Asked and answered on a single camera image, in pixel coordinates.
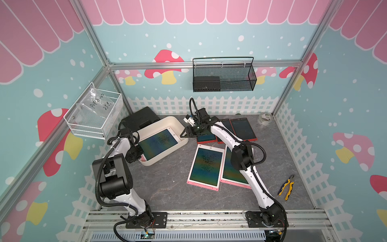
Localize red writing tablet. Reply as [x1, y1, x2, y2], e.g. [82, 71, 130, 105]
[216, 119, 235, 144]
[197, 130, 217, 144]
[230, 118, 257, 141]

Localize pink writing tablet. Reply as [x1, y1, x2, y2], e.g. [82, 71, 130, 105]
[220, 146, 251, 189]
[186, 144, 225, 191]
[139, 127, 180, 162]

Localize cream plastic storage box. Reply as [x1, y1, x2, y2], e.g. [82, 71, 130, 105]
[138, 116, 188, 166]

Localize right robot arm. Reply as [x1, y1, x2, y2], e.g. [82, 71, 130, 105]
[180, 108, 288, 229]

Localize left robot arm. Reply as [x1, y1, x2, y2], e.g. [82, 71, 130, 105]
[92, 128, 154, 228]

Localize black box in basket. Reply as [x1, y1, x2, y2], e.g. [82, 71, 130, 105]
[192, 76, 221, 92]

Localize black case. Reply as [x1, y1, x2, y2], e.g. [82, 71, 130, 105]
[122, 106, 160, 131]

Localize clear plastic bag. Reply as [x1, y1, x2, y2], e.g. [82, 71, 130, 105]
[76, 87, 114, 120]

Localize clear tape roll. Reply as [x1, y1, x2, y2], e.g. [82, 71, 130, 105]
[258, 113, 273, 126]

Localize yellow black pliers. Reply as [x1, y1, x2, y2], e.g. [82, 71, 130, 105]
[278, 174, 295, 201]

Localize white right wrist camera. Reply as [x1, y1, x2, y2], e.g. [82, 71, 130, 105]
[183, 115, 196, 126]

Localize black mesh wall basket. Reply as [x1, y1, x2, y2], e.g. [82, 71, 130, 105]
[192, 56, 257, 92]

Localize white wire wall basket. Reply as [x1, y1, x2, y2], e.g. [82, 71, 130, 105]
[63, 83, 124, 140]

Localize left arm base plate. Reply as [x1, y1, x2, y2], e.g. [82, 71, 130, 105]
[126, 212, 168, 229]

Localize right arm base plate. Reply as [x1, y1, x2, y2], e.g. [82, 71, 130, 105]
[245, 211, 289, 228]

